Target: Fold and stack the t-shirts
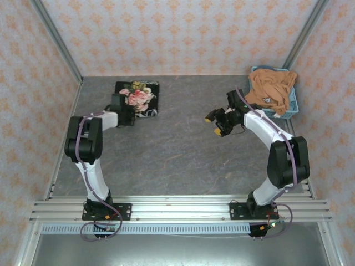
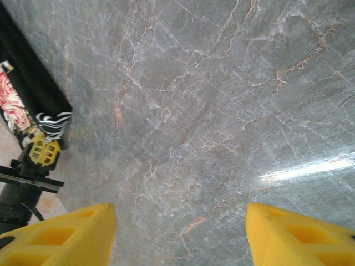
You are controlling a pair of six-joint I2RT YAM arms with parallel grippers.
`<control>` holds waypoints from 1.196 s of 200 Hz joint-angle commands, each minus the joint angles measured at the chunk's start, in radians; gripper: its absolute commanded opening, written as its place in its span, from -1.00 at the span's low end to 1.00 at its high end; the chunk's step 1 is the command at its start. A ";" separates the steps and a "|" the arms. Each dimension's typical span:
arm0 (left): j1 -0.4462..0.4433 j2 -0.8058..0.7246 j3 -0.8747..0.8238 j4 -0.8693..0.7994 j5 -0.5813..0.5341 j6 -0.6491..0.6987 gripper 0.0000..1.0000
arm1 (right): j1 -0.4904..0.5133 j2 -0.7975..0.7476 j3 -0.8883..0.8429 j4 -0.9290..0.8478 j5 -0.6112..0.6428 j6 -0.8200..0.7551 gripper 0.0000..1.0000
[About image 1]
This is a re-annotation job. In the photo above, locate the black floral print t-shirt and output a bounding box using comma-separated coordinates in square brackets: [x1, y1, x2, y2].
[115, 80, 161, 119]

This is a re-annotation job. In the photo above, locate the tan orange t-shirt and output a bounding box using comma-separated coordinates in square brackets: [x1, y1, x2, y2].
[245, 68, 298, 117]

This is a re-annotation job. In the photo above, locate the blue plastic basket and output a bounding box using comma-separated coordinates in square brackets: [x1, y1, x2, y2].
[251, 65, 300, 120]

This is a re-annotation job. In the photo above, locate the shiny metal sheet panel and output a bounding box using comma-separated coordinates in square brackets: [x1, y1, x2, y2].
[27, 221, 335, 266]

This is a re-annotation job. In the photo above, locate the aluminium table side rail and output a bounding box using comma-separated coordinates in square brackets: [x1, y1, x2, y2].
[287, 117, 316, 201]
[43, 82, 84, 201]

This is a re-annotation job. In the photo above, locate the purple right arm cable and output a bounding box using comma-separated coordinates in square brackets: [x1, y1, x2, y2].
[235, 85, 300, 239]

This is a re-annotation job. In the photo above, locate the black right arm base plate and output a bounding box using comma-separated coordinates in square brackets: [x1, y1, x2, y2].
[229, 201, 280, 221]

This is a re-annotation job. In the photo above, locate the aluminium mounting rail beam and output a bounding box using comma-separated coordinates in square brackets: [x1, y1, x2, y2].
[29, 195, 333, 223]

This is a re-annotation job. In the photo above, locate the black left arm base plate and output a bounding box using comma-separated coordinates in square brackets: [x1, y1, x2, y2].
[82, 203, 133, 221]

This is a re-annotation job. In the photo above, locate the aluminium corner post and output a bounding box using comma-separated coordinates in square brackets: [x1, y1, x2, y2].
[282, 0, 330, 73]
[29, 0, 84, 84]

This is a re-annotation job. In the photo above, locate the grey slotted cable duct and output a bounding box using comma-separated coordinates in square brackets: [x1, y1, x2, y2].
[41, 223, 252, 235]

